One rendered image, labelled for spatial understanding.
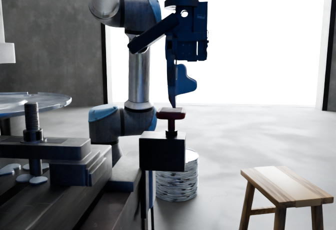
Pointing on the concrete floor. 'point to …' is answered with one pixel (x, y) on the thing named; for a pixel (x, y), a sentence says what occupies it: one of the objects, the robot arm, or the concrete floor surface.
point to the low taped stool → (282, 195)
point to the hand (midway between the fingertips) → (171, 101)
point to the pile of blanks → (178, 183)
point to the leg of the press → (120, 200)
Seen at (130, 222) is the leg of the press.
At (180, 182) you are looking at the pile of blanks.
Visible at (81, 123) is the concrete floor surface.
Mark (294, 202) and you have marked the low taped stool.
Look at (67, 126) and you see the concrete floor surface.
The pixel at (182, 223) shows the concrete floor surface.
